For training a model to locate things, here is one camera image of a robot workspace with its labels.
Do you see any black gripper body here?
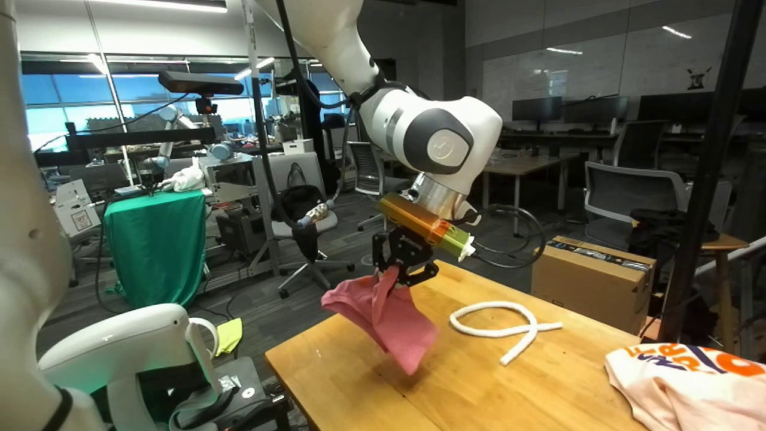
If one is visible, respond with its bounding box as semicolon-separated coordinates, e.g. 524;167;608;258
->
368;224;443;276

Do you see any pink shirt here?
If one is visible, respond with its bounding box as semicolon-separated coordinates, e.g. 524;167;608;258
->
319;265;440;378

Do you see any gold wrist adapter cylinder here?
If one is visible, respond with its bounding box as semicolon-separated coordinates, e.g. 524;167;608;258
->
376;194;479;264

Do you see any black swivel chair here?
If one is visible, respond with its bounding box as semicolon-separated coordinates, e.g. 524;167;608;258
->
268;181;346;302

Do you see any cardboard box with black tape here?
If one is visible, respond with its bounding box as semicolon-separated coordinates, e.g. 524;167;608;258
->
530;232;659;337

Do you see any green cloth covered stand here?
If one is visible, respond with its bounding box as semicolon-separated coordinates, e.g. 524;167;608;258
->
102;186;212;312

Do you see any grey mesh office chair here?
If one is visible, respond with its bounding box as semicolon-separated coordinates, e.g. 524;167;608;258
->
581;161;695;228

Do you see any black vertical pole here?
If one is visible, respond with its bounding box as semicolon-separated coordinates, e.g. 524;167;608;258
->
659;0;766;346

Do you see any white rope loop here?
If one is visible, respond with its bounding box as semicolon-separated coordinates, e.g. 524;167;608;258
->
447;299;565;368

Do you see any black stereo camera bar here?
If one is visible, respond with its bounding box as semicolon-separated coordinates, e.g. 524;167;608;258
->
157;68;246;97

